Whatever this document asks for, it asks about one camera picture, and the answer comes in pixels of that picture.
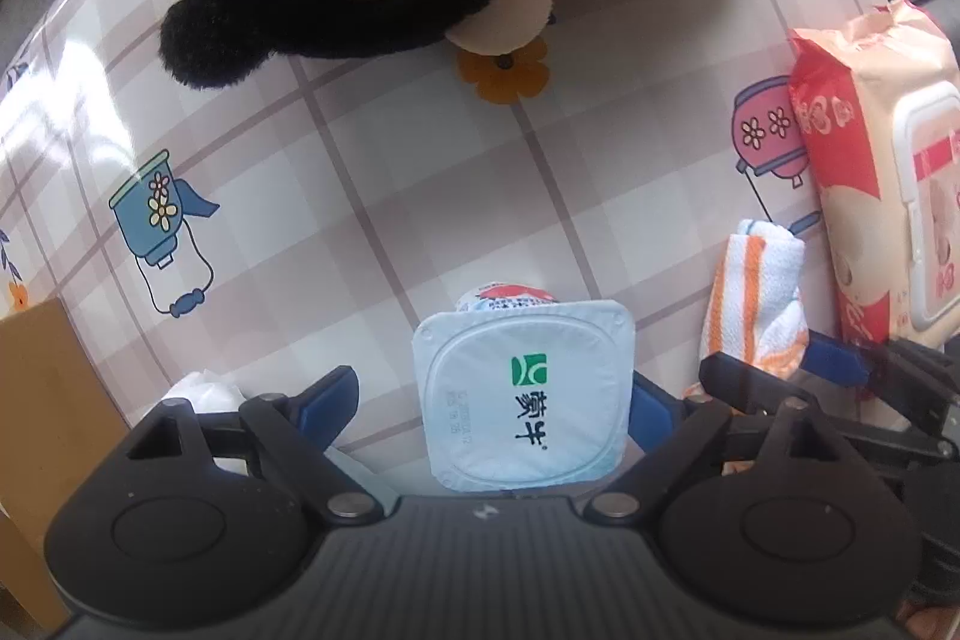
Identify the orange white striped cloth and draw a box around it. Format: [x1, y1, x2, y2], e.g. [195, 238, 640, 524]
[700, 220, 811, 380]

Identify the white yogurt cup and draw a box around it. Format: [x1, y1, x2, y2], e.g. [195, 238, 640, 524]
[412, 283, 636, 492]

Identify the white teal plastic bag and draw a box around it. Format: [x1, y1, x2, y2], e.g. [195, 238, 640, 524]
[163, 370, 398, 513]

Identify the brown cardboard box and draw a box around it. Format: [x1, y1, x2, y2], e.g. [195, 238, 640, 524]
[2, 299, 127, 630]

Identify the pink baby wipes pack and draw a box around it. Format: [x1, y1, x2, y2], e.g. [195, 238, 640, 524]
[788, 0, 958, 347]

